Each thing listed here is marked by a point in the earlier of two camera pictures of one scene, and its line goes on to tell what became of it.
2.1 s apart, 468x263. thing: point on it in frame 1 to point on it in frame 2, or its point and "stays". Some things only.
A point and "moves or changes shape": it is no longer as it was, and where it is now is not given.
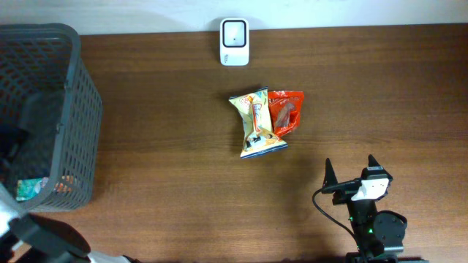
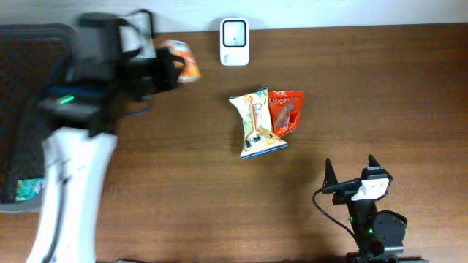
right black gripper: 341,197 stays
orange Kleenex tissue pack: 66,185 moves or changes shape
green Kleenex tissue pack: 28,188 stays
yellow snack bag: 254,109 stays
